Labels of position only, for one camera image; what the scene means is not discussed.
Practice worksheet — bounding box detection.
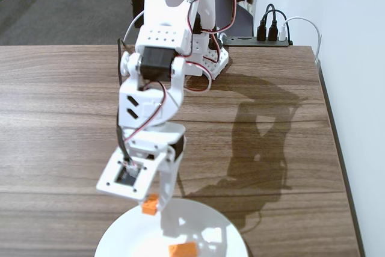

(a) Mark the plain orange lego block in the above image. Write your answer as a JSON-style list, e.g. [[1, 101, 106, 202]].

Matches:
[[141, 193, 159, 215]]

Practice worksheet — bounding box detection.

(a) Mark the red white servo wire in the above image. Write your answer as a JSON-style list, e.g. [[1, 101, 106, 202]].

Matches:
[[197, 0, 238, 35]]

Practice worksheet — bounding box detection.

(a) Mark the white round plate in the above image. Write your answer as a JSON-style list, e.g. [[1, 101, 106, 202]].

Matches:
[[94, 197, 250, 257]]

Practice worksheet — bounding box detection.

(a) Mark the black plug with cable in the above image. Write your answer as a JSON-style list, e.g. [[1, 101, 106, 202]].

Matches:
[[256, 3, 277, 42], [260, 9, 291, 43]]

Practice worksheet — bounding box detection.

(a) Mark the white plug with cable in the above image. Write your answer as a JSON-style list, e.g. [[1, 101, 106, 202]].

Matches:
[[279, 16, 322, 65]]

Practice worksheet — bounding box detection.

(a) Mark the dark grey chair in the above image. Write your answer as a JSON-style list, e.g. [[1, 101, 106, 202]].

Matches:
[[215, 0, 255, 37]]

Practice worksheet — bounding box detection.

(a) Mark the printed orange lego block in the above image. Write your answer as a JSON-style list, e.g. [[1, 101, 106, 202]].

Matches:
[[168, 241, 200, 257]]

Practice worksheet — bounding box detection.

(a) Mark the white curved cable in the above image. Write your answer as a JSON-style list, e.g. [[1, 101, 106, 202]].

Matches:
[[123, 11, 144, 43]]

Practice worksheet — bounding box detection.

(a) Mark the black power strip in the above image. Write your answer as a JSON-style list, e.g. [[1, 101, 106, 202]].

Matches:
[[222, 36, 294, 48]]

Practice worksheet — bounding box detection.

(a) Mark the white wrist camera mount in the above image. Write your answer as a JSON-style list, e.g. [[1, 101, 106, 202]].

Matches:
[[96, 148, 169, 202]]

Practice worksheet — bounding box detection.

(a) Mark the black power plug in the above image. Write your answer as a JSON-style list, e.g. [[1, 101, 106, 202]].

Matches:
[[209, 33, 222, 52]]

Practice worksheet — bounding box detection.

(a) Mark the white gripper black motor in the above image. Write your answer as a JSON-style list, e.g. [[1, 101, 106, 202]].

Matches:
[[124, 123, 187, 212]]

